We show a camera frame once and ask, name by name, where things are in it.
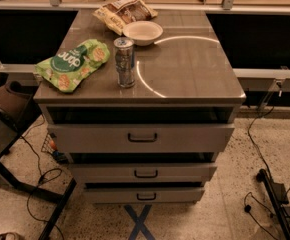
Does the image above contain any white bowl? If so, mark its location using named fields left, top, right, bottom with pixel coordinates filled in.
left=123, top=21, right=163, bottom=46

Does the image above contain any dark side table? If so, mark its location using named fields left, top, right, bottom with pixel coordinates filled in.
left=0, top=81, right=76, bottom=240

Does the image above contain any black floor cable left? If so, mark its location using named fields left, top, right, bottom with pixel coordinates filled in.
left=19, top=115, right=66, bottom=240

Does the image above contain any black floor cable right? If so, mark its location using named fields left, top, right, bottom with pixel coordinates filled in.
left=243, top=107, right=290, bottom=240

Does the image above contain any green rice chip bag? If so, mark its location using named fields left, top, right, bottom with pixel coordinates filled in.
left=35, top=39, right=110, bottom=93

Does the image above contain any bottom grey drawer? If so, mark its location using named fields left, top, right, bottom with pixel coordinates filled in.
left=84, top=187, right=205, bottom=204

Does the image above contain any silver redbull can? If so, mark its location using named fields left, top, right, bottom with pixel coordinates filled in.
left=114, top=37, right=135, bottom=88

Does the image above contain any grey drawer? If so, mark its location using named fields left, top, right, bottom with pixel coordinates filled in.
left=69, top=163, right=216, bottom=183
left=84, top=187, right=205, bottom=204
left=48, top=124, right=234, bottom=153

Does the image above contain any middle grey drawer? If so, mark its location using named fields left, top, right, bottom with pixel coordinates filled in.
left=69, top=163, right=216, bottom=183

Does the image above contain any brown yellow chip bag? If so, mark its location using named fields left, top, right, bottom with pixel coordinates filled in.
left=93, top=0, right=158, bottom=35

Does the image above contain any top grey drawer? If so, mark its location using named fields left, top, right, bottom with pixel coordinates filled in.
left=48, top=124, right=234, bottom=153

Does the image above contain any black stand right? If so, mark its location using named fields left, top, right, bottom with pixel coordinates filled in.
left=256, top=169, right=290, bottom=240

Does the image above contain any black floor cable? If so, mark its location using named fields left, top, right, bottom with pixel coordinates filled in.
left=19, top=115, right=66, bottom=240
left=243, top=107, right=290, bottom=240

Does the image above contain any grey drawer cabinet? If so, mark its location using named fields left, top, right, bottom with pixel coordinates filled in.
left=35, top=10, right=245, bottom=197

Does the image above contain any black white sneaker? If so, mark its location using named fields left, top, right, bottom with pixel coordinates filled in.
left=0, top=232, right=23, bottom=240

